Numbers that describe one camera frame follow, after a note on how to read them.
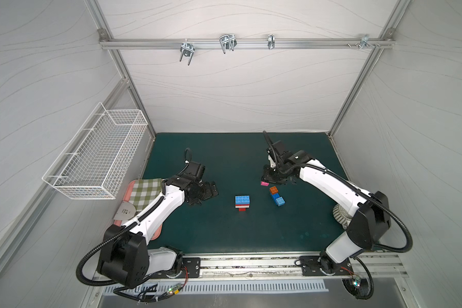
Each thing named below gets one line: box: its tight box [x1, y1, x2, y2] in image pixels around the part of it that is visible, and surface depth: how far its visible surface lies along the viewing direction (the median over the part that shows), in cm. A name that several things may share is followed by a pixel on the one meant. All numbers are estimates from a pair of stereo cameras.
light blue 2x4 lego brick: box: [234, 195, 251, 205], surface depth 85 cm
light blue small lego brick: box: [275, 196, 286, 207], surface depth 90 cm
